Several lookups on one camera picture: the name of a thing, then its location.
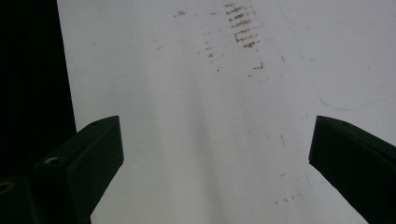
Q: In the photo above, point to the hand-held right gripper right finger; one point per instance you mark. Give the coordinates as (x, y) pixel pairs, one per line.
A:
(358, 165)

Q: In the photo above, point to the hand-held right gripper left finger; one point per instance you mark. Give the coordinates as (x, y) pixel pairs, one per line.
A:
(84, 161)

